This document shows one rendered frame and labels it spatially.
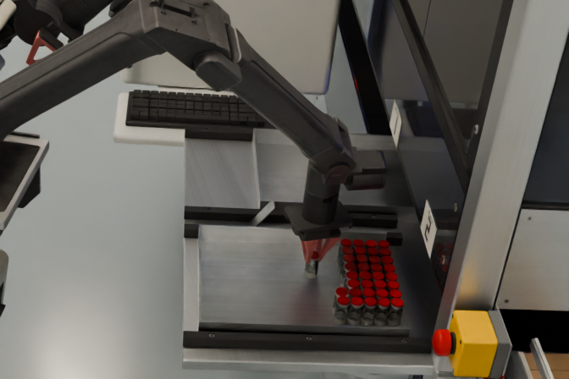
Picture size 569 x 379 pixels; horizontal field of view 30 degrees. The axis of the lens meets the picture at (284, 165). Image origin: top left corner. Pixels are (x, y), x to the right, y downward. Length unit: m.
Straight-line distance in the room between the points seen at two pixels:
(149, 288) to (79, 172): 0.65
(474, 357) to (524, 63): 0.44
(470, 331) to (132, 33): 0.65
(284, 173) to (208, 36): 0.82
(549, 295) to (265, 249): 0.53
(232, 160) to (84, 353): 1.01
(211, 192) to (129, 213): 1.45
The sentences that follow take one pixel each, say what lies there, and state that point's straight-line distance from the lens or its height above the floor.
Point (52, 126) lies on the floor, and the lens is 3.92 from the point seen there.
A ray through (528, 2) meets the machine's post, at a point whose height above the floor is 1.52.
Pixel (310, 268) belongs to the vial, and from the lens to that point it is 1.84.
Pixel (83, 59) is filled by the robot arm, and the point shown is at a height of 1.40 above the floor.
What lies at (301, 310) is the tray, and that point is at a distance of 1.79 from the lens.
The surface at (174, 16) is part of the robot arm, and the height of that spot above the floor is 1.47.
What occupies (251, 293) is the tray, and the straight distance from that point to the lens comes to 1.81.
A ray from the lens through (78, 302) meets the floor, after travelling 3.13.
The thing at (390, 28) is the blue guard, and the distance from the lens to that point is 2.17.
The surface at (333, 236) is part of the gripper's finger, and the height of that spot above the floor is 0.99.
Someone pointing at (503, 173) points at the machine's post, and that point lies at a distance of 1.51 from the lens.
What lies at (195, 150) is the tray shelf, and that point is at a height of 0.88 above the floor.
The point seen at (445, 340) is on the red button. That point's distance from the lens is 1.59.
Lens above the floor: 2.04
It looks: 33 degrees down
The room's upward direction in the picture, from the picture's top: 7 degrees clockwise
